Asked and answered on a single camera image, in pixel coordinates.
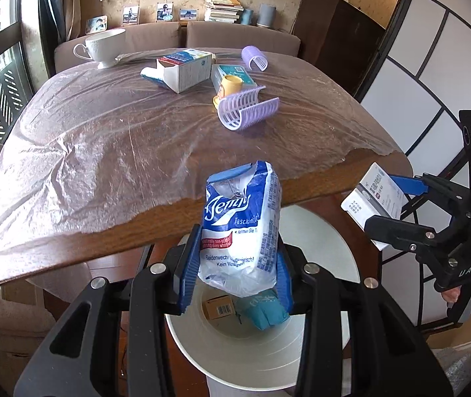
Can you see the yellow plastic cup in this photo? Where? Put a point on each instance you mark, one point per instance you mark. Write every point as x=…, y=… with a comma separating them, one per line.
x=229, y=85

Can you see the white ceramic teacup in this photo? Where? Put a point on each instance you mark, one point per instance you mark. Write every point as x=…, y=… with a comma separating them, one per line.
x=102, y=48

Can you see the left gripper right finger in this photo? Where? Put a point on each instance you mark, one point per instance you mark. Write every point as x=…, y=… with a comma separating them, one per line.
x=389, y=356

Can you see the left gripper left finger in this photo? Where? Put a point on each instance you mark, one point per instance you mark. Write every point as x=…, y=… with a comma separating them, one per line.
x=79, y=356

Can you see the teal dental floss box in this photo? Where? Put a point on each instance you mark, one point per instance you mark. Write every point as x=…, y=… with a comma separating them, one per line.
x=218, y=72

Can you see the teal cup on shelf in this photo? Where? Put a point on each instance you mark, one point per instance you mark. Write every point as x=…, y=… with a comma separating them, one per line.
x=246, y=17

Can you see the purple comb hair roller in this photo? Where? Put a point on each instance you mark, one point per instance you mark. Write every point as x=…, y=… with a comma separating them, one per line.
x=241, y=110

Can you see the white medicine tablet box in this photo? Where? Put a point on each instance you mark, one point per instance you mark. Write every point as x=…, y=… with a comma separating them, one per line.
x=375, y=195

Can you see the stack of books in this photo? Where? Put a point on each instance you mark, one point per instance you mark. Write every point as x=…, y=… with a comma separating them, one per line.
x=226, y=11

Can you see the dark wooden cabinet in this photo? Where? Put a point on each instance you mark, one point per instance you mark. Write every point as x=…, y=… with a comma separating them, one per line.
x=338, y=39

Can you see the brown sofa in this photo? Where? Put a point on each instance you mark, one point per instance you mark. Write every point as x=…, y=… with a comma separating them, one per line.
x=227, y=40

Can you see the white trash bin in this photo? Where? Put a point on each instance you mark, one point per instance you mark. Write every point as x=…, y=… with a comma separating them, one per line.
x=237, y=358

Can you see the blue tissue pack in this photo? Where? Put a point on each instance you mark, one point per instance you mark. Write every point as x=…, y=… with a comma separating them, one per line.
x=240, y=224

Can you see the photo frame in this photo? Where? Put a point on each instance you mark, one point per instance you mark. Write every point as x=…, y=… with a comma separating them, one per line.
x=96, y=24
x=130, y=15
x=188, y=14
x=164, y=12

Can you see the white blue naproxen box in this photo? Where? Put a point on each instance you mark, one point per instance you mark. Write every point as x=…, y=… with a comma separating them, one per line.
x=180, y=70

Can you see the teal wrapper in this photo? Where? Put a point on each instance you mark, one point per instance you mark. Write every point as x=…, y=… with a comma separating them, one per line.
x=264, y=309

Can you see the grey cylinder speaker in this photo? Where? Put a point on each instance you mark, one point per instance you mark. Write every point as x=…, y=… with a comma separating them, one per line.
x=266, y=16

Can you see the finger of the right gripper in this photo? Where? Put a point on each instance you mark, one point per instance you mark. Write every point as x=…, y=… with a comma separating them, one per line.
x=429, y=247
x=452, y=198

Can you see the leftmost photo frame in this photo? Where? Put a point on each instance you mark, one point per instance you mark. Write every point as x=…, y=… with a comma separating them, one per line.
x=96, y=24

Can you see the small brown cardboard box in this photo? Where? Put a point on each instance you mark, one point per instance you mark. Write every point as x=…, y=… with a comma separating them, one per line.
x=218, y=307

